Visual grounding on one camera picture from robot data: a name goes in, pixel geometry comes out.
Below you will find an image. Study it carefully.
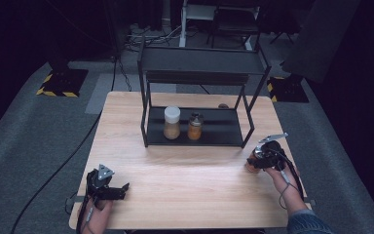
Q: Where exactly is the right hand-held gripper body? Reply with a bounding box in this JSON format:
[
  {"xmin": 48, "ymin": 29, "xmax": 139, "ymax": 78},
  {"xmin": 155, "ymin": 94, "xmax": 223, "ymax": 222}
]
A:
[{"xmin": 254, "ymin": 132, "xmax": 290, "ymax": 173}]

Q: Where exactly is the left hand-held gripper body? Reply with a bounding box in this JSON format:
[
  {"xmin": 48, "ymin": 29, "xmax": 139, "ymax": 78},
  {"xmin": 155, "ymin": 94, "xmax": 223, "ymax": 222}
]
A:
[{"xmin": 86, "ymin": 163, "xmax": 116, "ymax": 202}]

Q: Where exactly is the silver-lid orange spice jar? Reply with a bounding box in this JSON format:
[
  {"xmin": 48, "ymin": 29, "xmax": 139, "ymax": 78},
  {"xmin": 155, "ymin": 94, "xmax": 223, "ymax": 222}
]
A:
[
  {"xmin": 243, "ymin": 144, "xmax": 267, "ymax": 175},
  {"xmin": 187, "ymin": 111, "xmax": 205, "ymax": 141}
]

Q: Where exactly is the white-lid spice jar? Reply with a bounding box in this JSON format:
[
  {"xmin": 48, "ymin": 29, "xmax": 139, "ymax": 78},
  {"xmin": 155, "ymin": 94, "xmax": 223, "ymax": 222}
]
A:
[{"xmin": 163, "ymin": 105, "xmax": 182, "ymax": 140}]

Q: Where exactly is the black two-tier metal rack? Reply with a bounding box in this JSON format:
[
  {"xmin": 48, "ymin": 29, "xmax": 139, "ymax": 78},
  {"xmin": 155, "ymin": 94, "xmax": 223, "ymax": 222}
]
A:
[{"xmin": 136, "ymin": 36, "xmax": 273, "ymax": 149}]

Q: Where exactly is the person's right hand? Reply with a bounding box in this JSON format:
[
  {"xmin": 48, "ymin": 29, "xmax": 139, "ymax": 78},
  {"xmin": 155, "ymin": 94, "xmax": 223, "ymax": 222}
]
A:
[{"xmin": 264, "ymin": 162, "xmax": 302, "ymax": 200}]

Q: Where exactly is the person's left hand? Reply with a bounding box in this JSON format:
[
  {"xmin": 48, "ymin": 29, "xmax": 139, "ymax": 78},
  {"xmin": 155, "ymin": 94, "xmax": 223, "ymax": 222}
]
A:
[{"xmin": 76, "ymin": 197, "xmax": 115, "ymax": 234}]

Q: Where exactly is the yellow-black striped stand base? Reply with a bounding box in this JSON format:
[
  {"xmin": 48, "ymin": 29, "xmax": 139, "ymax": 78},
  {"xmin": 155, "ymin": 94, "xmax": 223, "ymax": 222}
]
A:
[
  {"xmin": 35, "ymin": 67, "xmax": 90, "ymax": 98},
  {"xmin": 266, "ymin": 75, "xmax": 310, "ymax": 104}
]

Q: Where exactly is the dark grey panel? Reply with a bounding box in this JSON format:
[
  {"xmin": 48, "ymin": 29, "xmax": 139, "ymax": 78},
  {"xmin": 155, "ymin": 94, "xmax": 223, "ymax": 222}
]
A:
[{"xmin": 280, "ymin": 0, "xmax": 362, "ymax": 85}]

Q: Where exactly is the black chair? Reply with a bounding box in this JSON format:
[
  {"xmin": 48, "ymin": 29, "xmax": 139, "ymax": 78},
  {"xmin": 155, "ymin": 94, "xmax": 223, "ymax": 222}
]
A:
[{"xmin": 206, "ymin": 0, "xmax": 263, "ymax": 50}]

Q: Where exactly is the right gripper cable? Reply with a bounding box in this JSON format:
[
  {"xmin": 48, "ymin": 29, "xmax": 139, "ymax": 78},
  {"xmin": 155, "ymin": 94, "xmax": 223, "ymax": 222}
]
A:
[{"xmin": 272, "ymin": 148, "xmax": 307, "ymax": 211}]

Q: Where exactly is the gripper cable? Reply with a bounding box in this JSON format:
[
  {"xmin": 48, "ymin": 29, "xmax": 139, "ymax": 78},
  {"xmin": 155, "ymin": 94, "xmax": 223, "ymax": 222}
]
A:
[
  {"xmin": 272, "ymin": 148, "xmax": 307, "ymax": 211},
  {"xmin": 75, "ymin": 193, "xmax": 97, "ymax": 234}
]

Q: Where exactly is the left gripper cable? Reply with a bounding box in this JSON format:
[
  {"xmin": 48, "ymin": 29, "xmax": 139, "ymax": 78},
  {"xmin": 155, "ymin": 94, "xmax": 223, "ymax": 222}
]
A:
[{"xmin": 75, "ymin": 193, "xmax": 97, "ymax": 234}]

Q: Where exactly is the long black floor cable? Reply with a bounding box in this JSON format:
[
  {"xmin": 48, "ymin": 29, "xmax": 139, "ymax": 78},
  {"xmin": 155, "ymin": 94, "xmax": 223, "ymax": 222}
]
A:
[{"xmin": 9, "ymin": 56, "xmax": 125, "ymax": 234}]

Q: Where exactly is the tangle of floor cables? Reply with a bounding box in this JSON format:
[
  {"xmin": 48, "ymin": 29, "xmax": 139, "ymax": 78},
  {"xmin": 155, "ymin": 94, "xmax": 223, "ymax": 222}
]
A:
[{"xmin": 123, "ymin": 22, "xmax": 184, "ymax": 53}]

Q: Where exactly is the white metal stand frame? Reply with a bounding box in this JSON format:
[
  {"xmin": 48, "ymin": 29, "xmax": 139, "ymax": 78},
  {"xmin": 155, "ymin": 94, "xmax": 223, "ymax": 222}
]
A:
[{"xmin": 178, "ymin": 0, "xmax": 261, "ymax": 53}]

